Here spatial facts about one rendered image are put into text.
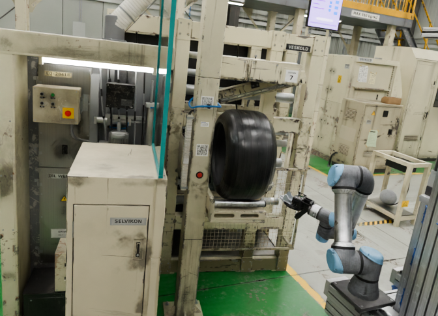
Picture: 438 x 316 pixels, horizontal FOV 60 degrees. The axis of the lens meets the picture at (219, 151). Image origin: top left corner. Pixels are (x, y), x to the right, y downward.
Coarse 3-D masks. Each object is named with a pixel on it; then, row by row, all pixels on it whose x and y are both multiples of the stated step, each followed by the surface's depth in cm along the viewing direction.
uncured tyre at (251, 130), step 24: (240, 120) 226; (264, 120) 231; (216, 144) 269; (240, 144) 218; (264, 144) 222; (216, 168) 269; (240, 168) 219; (264, 168) 222; (240, 192) 229; (264, 192) 233
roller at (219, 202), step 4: (216, 200) 237; (220, 200) 237; (224, 200) 238; (228, 200) 239; (232, 200) 239; (236, 200) 240; (240, 200) 241; (244, 200) 241; (248, 200) 242; (252, 200) 243; (256, 200) 244; (260, 200) 244; (264, 200) 246; (216, 204) 236; (220, 204) 236; (224, 204) 237; (228, 204) 237; (232, 204) 238; (236, 204) 239; (240, 204) 239; (244, 204) 240; (248, 204) 241; (252, 204) 241; (256, 204) 242; (260, 204) 242; (264, 204) 243
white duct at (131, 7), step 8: (128, 0) 228; (136, 0) 227; (144, 0) 229; (152, 0) 232; (120, 8) 228; (128, 8) 228; (136, 8) 229; (144, 8) 233; (120, 16) 228; (128, 16) 229; (136, 16) 233; (120, 24) 229; (128, 24) 233
